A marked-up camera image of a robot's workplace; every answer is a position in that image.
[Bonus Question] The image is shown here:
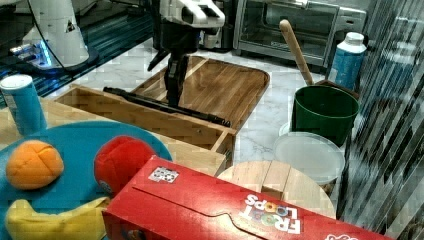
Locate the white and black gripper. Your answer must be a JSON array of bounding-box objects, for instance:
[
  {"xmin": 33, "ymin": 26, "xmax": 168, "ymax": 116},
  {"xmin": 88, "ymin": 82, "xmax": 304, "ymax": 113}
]
[{"xmin": 147, "ymin": 0, "xmax": 225, "ymax": 106}]

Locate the light wooden drawer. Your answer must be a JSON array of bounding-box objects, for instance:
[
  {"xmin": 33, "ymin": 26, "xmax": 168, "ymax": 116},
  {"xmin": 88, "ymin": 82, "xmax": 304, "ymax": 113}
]
[{"xmin": 54, "ymin": 84, "xmax": 235, "ymax": 168}]

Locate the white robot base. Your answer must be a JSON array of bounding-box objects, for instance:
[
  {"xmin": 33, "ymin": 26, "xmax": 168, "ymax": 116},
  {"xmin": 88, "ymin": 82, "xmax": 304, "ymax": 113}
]
[{"xmin": 9, "ymin": 0, "xmax": 98, "ymax": 72}]

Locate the dark wooden cutting board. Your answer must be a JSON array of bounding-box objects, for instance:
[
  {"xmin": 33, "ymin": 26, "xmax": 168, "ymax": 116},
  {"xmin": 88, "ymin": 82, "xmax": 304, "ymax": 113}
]
[{"xmin": 131, "ymin": 55, "xmax": 271, "ymax": 132}]

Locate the red plush ball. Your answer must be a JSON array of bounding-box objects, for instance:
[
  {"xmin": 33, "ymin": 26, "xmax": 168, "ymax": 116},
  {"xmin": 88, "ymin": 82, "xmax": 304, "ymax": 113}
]
[{"xmin": 94, "ymin": 135, "xmax": 156, "ymax": 196}]

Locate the blue round plate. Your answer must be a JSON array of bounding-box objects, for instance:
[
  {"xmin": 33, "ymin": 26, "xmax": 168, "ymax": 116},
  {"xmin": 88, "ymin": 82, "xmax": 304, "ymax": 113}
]
[{"xmin": 0, "ymin": 129, "xmax": 172, "ymax": 218}]

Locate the red Froot Loops box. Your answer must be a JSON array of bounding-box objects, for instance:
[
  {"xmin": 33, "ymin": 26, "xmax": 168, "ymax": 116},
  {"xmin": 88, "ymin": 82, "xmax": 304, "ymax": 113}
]
[{"xmin": 103, "ymin": 156, "xmax": 392, "ymax": 240}]

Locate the blue cylindrical can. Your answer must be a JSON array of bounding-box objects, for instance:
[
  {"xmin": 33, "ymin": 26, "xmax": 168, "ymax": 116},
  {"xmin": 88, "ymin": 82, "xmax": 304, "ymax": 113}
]
[{"xmin": 1, "ymin": 74, "xmax": 47, "ymax": 136}]

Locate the round light wooden board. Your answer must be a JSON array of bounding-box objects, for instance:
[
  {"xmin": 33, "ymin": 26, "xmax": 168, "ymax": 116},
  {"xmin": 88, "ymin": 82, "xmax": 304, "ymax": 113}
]
[{"xmin": 218, "ymin": 161, "xmax": 336, "ymax": 219}]

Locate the stainless toaster oven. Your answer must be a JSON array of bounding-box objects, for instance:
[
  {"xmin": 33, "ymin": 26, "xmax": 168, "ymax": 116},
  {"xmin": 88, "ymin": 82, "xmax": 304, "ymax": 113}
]
[{"xmin": 233, "ymin": 0, "xmax": 367, "ymax": 68}]

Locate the green plastic bucket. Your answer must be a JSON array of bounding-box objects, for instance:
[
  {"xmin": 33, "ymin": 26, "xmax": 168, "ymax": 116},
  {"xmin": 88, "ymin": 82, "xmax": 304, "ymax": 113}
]
[{"xmin": 291, "ymin": 85, "xmax": 359, "ymax": 146}]

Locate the orange plush ball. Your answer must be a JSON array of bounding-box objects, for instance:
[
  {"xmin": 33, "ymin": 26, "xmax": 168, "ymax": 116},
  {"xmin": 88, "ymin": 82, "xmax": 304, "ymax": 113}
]
[{"xmin": 6, "ymin": 140, "xmax": 64, "ymax": 190}]

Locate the yellow plush banana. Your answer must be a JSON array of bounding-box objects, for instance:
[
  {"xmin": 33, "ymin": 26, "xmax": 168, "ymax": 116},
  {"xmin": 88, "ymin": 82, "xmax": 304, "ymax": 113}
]
[{"xmin": 4, "ymin": 197, "xmax": 110, "ymax": 240}]

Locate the blue bottle white cap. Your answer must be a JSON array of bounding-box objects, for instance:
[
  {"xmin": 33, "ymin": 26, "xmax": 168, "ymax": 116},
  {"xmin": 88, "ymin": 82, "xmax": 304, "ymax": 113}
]
[{"xmin": 328, "ymin": 32, "xmax": 366, "ymax": 90}]

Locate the wooden utensil handle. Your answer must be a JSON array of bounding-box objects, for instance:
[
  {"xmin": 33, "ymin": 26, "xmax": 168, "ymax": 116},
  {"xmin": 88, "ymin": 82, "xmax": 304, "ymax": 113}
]
[{"xmin": 279, "ymin": 19, "xmax": 313, "ymax": 85}]

